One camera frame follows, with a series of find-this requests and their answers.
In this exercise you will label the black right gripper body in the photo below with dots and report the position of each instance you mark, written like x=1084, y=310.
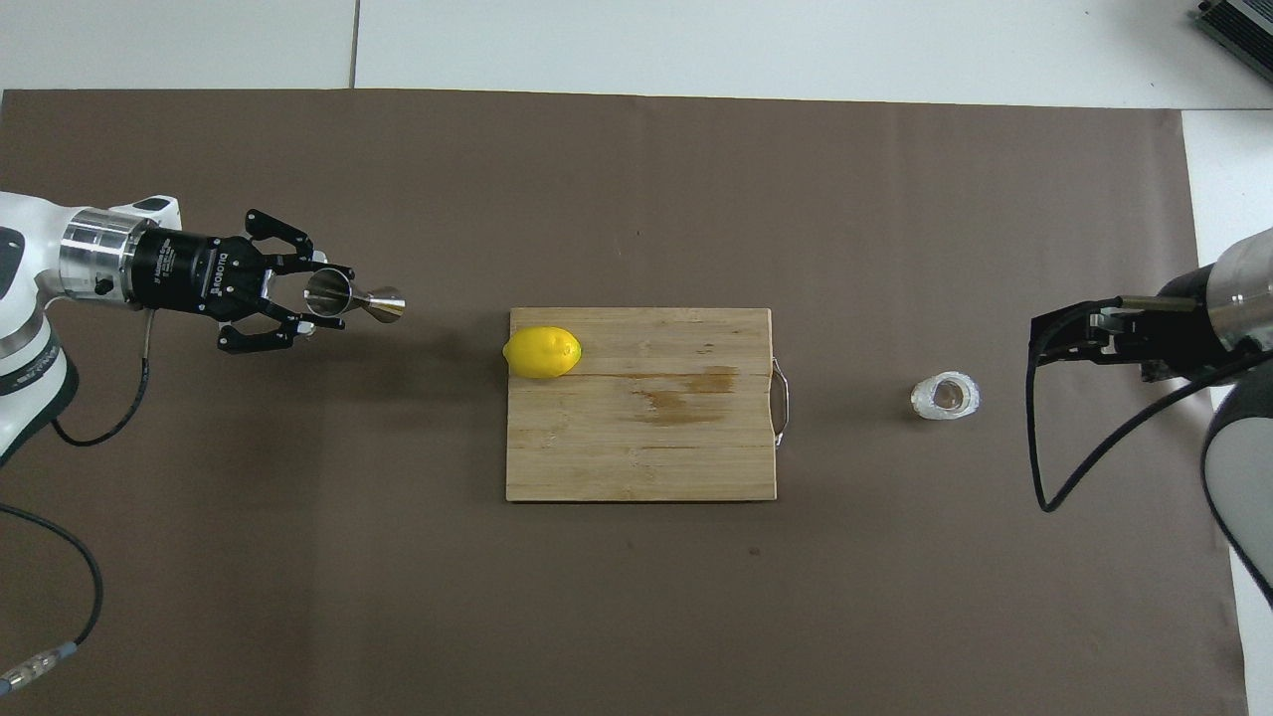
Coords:
x=1183, y=333

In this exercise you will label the steel double jigger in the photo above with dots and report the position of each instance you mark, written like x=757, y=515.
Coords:
x=383, y=303

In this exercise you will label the brown paper table mat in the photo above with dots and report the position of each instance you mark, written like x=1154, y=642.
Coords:
x=398, y=597

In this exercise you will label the small clear glass cup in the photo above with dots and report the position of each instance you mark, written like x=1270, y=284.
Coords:
x=945, y=396

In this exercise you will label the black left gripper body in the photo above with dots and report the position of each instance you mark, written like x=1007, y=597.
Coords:
x=194, y=273

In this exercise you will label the grey ribbed metal box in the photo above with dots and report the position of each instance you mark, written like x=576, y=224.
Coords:
x=1243, y=22

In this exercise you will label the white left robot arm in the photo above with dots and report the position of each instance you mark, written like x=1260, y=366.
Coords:
x=20, y=378

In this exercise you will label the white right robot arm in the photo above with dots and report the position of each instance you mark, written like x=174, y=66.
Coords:
x=1243, y=457

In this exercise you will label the yellow lemon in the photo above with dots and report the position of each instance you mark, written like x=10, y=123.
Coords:
x=542, y=353

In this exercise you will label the wooden cutting board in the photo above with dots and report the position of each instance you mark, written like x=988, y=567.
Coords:
x=636, y=438

